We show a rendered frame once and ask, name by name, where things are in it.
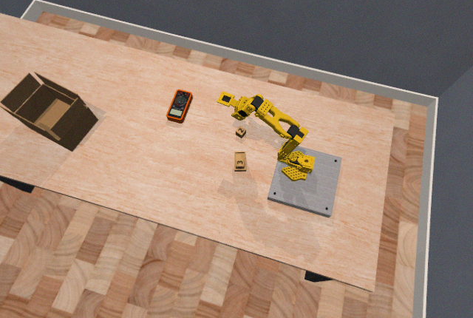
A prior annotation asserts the orange digital multimeter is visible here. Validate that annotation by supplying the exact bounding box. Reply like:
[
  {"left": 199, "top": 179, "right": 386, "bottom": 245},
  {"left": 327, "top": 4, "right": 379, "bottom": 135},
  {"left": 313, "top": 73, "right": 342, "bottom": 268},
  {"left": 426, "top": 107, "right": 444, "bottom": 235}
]
[{"left": 166, "top": 89, "right": 193, "bottom": 124}]

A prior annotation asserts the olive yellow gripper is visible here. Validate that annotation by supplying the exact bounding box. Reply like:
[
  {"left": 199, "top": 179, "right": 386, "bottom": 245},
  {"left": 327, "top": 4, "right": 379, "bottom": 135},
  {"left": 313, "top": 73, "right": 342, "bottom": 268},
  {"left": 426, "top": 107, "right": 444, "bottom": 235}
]
[{"left": 217, "top": 91, "right": 248, "bottom": 121}]

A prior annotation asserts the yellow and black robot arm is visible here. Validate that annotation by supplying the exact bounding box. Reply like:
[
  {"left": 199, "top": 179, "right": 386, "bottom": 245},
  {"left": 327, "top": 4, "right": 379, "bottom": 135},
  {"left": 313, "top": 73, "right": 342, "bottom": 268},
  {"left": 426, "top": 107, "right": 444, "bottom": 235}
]
[{"left": 237, "top": 94, "right": 313, "bottom": 181}]

